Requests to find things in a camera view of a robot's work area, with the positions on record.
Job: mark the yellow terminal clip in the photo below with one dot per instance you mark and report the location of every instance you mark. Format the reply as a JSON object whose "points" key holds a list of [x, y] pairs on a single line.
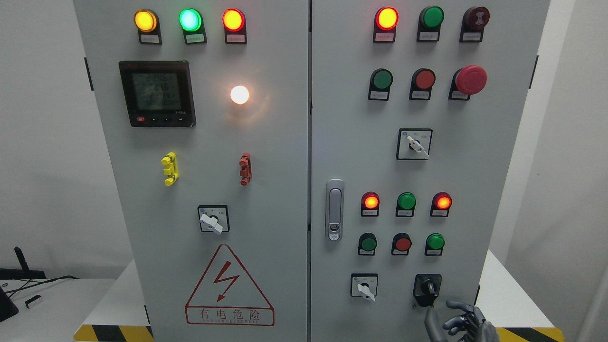
{"points": [[170, 168]]}

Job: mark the red indicator light left door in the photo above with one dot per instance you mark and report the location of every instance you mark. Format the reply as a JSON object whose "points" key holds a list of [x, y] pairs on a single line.
{"points": [[234, 22]]}

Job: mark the silver door handle lock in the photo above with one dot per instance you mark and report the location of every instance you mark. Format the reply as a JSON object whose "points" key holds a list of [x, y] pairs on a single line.
{"points": [[334, 209]]}

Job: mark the black antenna device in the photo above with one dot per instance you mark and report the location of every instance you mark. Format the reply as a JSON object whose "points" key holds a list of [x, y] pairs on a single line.
{"points": [[24, 272]]}

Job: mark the red indicator light middle left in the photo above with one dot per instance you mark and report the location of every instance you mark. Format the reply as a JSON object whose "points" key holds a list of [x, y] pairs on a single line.
{"points": [[370, 204]]}

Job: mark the red push button lower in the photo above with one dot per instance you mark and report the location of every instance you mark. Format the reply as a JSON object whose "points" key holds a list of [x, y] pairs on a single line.
{"points": [[401, 244]]}

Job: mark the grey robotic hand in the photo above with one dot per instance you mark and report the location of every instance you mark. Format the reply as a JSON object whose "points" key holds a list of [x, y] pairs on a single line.
{"points": [[476, 327]]}

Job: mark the white selector switch upper right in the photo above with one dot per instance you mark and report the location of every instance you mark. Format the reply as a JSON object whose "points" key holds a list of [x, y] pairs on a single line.
{"points": [[414, 144]]}

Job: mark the white lit indicator lamp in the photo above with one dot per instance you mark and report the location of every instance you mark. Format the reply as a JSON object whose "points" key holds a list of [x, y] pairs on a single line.
{"points": [[240, 94]]}

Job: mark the green push button lower right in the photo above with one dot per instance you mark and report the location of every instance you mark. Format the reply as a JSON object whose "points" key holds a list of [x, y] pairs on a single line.
{"points": [[435, 244]]}

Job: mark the red indicator light top right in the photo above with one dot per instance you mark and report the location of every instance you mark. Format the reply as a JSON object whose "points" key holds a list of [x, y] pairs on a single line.
{"points": [[385, 25]]}

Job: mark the white selector switch left door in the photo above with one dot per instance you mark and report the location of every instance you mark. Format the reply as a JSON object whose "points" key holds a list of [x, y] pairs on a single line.
{"points": [[214, 218]]}

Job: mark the green push button lower left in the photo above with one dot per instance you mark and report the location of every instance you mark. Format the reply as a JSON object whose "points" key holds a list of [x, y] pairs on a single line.
{"points": [[367, 244]]}

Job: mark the small white black gadget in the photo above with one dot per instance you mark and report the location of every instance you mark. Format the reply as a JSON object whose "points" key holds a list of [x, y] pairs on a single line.
{"points": [[33, 301]]}

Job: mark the white selector switch lower right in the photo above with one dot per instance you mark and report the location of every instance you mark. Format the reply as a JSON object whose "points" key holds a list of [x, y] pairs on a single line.
{"points": [[364, 285]]}

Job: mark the red terminal clip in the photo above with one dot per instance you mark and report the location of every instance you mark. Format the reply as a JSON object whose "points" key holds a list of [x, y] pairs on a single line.
{"points": [[245, 169]]}

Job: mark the green indicator light middle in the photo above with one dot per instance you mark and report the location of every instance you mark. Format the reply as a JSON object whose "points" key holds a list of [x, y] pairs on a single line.
{"points": [[406, 204]]}

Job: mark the lit green indicator light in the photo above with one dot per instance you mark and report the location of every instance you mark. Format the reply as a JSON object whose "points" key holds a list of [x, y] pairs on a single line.
{"points": [[192, 26]]}

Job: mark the red electrical hazard sticker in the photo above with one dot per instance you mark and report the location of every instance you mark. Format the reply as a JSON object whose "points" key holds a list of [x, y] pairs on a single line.
{"points": [[226, 294]]}

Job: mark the green push button upper row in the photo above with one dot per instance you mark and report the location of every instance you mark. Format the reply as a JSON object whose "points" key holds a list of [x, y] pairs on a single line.
{"points": [[380, 83]]}

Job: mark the red indicator light middle right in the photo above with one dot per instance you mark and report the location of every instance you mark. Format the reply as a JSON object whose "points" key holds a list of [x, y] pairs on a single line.
{"points": [[441, 204]]}

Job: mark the grey electrical cabinet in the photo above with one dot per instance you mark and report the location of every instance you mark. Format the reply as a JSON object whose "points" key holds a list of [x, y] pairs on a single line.
{"points": [[308, 65]]}

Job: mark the yellow indicator light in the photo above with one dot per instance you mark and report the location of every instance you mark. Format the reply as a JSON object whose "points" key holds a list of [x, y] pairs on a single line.
{"points": [[148, 26]]}

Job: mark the red emergency stop button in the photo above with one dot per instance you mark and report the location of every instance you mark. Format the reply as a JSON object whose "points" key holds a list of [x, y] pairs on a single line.
{"points": [[467, 81]]}

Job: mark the dark red buzzer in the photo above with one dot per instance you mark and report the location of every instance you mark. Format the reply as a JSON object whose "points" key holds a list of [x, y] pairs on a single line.
{"points": [[473, 23]]}

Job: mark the green indicator light top right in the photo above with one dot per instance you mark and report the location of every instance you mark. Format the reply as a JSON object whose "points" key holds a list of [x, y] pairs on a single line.
{"points": [[429, 24]]}

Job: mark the red push button upper row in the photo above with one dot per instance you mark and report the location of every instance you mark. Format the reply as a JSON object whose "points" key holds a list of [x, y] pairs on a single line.
{"points": [[421, 85]]}

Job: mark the black rotary knob switch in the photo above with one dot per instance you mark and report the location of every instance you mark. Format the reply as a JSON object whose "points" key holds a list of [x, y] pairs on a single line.
{"points": [[426, 289]]}

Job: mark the white selector switch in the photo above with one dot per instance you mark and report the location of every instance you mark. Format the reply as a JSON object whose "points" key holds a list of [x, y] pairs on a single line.
{"points": [[364, 285], [414, 144]]}

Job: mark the black object at left edge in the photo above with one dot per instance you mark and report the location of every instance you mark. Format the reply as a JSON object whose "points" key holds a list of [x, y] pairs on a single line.
{"points": [[8, 308]]}

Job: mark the black digital power meter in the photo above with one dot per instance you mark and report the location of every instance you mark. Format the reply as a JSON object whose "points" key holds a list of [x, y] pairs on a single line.
{"points": [[158, 93]]}

